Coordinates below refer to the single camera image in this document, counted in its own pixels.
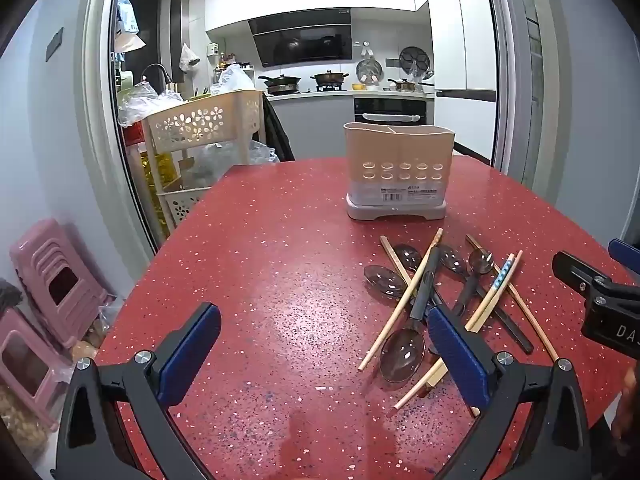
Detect black plastic bag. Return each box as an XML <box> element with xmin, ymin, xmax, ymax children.
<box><xmin>262</xmin><ymin>95</ymin><xmax>296</xmax><ymax>161</ymax></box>

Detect yellow cooking oil bottle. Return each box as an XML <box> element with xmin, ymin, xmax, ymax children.
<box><xmin>142</xmin><ymin>150</ymin><xmax>181</xmax><ymax>196</ymax></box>

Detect white hanging plastic bag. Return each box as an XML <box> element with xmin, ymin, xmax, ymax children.
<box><xmin>179</xmin><ymin>42</ymin><xmax>202</xmax><ymax>73</ymax></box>

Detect bronze cooking pot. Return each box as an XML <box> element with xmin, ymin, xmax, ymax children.
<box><xmin>310</xmin><ymin>70</ymin><xmax>350</xmax><ymax>92</ymax></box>

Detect blue floral wooden chopstick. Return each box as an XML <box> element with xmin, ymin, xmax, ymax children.
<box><xmin>395</xmin><ymin>253</ymin><xmax>516</xmax><ymax>411</ymax></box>

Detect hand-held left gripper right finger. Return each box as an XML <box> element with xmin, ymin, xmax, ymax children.
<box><xmin>427</xmin><ymin>305</ymin><xmax>593</xmax><ymax>480</ymax></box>

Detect grey base cabinets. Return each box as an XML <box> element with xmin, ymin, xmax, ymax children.
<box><xmin>272</xmin><ymin>96</ymin><xmax>356</xmax><ymax>161</ymax></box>

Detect white refrigerator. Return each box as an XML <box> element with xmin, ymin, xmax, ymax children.
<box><xmin>427</xmin><ymin>0</ymin><xmax>498</xmax><ymax>161</ymax></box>

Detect beige plastic utensil holder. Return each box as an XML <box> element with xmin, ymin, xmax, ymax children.
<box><xmin>343</xmin><ymin>121</ymin><xmax>456</xmax><ymax>221</ymax></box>

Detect dark wall switch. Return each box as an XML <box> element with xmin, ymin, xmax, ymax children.
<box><xmin>46</xmin><ymin>27</ymin><xmax>65</xmax><ymax>63</ymax></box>

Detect black wok with lid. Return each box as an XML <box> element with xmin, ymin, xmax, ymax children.
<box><xmin>258</xmin><ymin>74</ymin><xmax>302</xmax><ymax>96</ymax></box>

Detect grey sliding door frame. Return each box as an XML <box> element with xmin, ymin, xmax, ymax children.
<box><xmin>80</xmin><ymin>0</ymin><xmax>563</xmax><ymax>256</ymax></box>

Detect blue hanging bag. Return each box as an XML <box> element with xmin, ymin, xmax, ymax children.
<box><xmin>117</xmin><ymin>0</ymin><xmax>139</xmax><ymax>53</ymax></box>

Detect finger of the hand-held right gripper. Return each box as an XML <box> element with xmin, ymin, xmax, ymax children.
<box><xmin>608</xmin><ymin>239</ymin><xmax>640</xmax><ymax>273</ymax></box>
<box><xmin>552</xmin><ymin>251</ymin><xmax>618</xmax><ymax>306</ymax></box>

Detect cream plastic storage cart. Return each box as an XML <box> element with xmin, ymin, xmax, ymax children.
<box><xmin>141</xmin><ymin>89</ymin><xmax>266</xmax><ymax>233</ymax></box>

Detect clear plastic bag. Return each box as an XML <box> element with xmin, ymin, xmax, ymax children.
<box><xmin>210</xmin><ymin>63</ymin><xmax>256</xmax><ymax>96</ymax></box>
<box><xmin>117</xmin><ymin>82</ymin><xmax>188</xmax><ymax>128</ymax></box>

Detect black range hood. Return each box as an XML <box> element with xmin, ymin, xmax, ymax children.
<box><xmin>248</xmin><ymin>8</ymin><xmax>353</xmax><ymax>68</ymax></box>

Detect round black divided pan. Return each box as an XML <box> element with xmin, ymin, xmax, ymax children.
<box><xmin>399</xmin><ymin>46</ymin><xmax>432</xmax><ymax>73</ymax></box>

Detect black kitchen faucet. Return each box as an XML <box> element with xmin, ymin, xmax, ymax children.
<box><xmin>141</xmin><ymin>63</ymin><xmax>173</xmax><ymax>93</ymax></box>

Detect crumpled clear plastic bags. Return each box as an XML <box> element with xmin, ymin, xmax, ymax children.
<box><xmin>185</xmin><ymin>140</ymin><xmax>278</xmax><ymax>191</ymax></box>

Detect dark translucent plastic spoon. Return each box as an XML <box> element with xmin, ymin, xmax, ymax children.
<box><xmin>450</xmin><ymin>248</ymin><xmax>496</xmax><ymax>318</ymax></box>
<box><xmin>378</xmin><ymin>246</ymin><xmax>443</xmax><ymax>384</ymax></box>
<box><xmin>392</xmin><ymin>244</ymin><xmax>451</xmax><ymax>311</ymax></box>
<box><xmin>439</xmin><ymin>245</ymin><xmax>535</xmax><ymax>356</ymax></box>
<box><xmin>363</xmin><ymin>264</ymin><xmax>442</xmax><ymax>357</ymax></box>

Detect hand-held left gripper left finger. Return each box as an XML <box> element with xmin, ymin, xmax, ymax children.
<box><xmin>50</xmin><ymin>302</ymin><xmax>222</xmax><ymax>480</ymax></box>

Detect round metal steamer rack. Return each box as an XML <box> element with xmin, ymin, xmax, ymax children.
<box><xmin>356</xmin><ymin>58</ymin><xmax>383</xmax><ymax>86</ymax></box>

